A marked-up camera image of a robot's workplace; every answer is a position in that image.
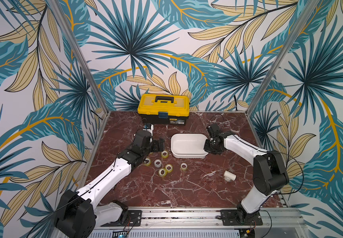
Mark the yellow tape roll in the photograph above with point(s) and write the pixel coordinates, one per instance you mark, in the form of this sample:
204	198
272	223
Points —
147	162
165	154
183	166
169	168
162	172

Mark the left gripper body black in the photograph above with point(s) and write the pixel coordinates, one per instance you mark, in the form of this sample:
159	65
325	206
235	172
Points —
155	147

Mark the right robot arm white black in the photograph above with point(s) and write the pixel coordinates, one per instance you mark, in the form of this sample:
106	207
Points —
269	172

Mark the yellow tape roll bottom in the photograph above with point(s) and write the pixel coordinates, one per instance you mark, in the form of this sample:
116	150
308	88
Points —
162	172

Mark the aluminium front rail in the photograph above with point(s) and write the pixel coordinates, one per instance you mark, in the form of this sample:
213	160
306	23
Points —
198	218

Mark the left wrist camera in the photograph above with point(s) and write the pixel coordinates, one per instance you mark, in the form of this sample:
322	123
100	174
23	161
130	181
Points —
149	128

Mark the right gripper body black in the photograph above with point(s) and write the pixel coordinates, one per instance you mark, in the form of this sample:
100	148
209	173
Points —
210	145

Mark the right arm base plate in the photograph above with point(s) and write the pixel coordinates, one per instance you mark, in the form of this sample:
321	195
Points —
239	218

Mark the white pipe fitting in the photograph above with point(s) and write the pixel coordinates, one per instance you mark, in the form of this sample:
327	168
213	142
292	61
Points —
228	176

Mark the yellow black toolbox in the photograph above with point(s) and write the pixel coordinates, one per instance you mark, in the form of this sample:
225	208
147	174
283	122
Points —
164	109

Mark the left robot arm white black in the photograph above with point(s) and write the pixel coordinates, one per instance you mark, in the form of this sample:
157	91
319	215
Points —
78	212

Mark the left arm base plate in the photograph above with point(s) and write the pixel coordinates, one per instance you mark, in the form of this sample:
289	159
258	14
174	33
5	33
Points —
130	218

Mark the white plastic storage box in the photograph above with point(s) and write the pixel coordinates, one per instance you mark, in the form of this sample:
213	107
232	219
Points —
188	146

